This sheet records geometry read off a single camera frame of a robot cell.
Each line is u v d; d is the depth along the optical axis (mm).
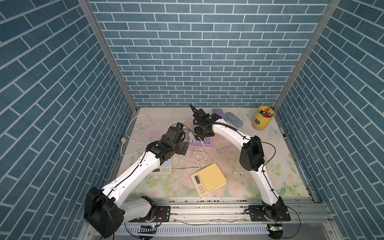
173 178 854
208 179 833
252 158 578
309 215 753
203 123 711
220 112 1193
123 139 1052
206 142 971
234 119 1120
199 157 937
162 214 724
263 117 990
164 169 867
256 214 734
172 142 581
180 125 700
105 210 372
